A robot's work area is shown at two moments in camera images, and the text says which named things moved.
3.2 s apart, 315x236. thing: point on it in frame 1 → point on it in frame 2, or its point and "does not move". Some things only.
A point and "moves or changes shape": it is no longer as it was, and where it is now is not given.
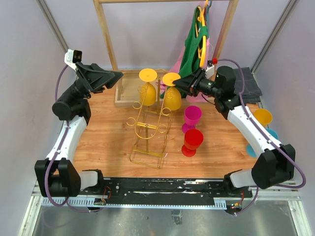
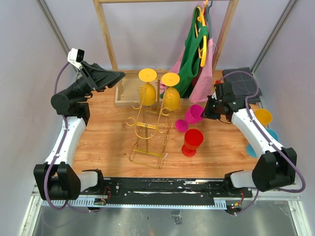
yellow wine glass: (264, 116) does not move
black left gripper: (94, 77) does not move
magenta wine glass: (192, 115) moves or changes shape
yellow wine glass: (173, 98) does not move
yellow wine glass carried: (148, 93) does not move
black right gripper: (192, 80) → (206, 113)
